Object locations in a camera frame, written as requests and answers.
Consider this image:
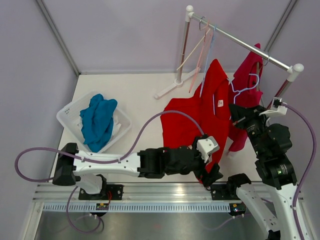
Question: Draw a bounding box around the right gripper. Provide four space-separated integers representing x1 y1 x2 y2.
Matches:
228 103 270 157

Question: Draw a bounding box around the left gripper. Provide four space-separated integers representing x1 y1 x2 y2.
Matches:
164 137 222 186

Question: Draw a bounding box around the red t shirt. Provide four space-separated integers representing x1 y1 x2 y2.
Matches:
160 59 230 185

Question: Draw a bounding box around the white t shirt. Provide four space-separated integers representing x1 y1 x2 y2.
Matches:
74 113 122 139

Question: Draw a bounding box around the blue t shirt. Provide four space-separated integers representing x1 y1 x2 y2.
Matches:
80 93 118 153

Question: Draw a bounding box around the pink wire hanger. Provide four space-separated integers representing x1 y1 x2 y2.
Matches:
188 20 211 93

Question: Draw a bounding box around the light blue wire hanger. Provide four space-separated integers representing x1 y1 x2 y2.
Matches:
199 25 217 97

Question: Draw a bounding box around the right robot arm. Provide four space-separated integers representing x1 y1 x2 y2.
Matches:
226 99 312 240

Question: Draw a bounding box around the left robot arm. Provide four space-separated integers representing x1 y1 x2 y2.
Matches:
52 138 223 200

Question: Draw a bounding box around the magenta t shirt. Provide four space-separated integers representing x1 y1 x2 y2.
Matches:
228 52 263 152

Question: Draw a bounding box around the white clothes rack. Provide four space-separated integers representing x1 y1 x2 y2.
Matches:
153 0 305 100

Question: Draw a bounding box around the white plastic basket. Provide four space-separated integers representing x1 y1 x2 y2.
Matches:
56 90 132 153

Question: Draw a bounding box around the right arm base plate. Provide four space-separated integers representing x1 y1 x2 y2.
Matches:
206 184 239 201

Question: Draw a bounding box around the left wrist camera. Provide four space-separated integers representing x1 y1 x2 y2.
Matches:
196 136 220 164

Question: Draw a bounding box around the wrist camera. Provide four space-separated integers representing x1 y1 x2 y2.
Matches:
259 97 288 118
196 136 220 164

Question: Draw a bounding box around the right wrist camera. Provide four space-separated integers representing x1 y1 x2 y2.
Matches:
259 97 288 118

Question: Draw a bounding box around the cream wire hanger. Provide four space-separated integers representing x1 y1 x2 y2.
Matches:
176 23 210 70

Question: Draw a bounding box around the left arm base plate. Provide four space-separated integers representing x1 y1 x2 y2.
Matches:
78 184 124 201

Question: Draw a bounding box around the aluminium rail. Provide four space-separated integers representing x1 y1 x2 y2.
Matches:
32 181 305 204

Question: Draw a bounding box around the white slotted cable duct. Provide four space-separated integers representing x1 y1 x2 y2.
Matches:
42 202 231 213

